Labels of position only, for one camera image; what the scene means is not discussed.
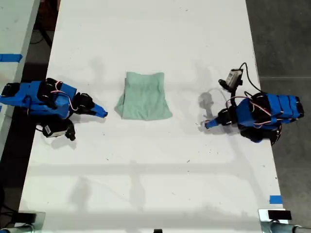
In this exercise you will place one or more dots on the black box on silver plate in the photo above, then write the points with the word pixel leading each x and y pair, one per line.
pixel 279 214

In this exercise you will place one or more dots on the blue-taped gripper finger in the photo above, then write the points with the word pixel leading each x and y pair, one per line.
pixel 214 124
pixel 100 109
pixel 98 113
pixel 213 121

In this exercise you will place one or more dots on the long blue tape strip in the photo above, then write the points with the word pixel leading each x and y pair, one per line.
pixel 11 58

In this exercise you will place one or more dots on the black camera stalk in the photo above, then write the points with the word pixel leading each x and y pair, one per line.
pixel 234 99

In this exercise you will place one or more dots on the black box on grey plate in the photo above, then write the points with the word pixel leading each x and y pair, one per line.
pixel 26 216

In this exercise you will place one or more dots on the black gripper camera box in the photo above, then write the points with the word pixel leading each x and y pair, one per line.
pixel 232 78
pixel 57 131

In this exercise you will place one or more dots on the short blue tape strip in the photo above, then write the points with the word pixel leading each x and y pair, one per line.
pixel 275 199

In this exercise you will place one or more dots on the pale green T-shirt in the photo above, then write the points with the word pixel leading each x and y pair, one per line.
pixel 144 99

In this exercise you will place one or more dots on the grey metal pipe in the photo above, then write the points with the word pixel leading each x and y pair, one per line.
pixel 281 227

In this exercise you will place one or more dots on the white side table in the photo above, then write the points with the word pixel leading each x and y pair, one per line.
pixel 12 29

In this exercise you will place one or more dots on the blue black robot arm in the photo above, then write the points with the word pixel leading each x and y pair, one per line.
pixel 267 111
pixel 39 99

